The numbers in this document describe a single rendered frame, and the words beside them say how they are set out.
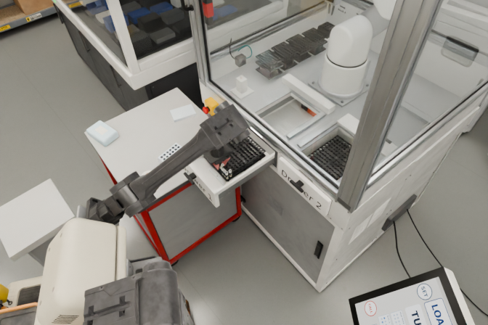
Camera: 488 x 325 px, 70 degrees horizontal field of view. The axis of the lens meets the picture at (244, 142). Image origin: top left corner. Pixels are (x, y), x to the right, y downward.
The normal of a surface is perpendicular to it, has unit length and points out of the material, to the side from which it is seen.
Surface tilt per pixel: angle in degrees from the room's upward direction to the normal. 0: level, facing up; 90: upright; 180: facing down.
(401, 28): 90
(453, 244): 0
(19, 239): 0
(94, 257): 42
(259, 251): 0
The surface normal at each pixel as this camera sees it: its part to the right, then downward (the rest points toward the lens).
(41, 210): -0.03, -0.66
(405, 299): -0.78, -0.40
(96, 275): 0.64, -0.61
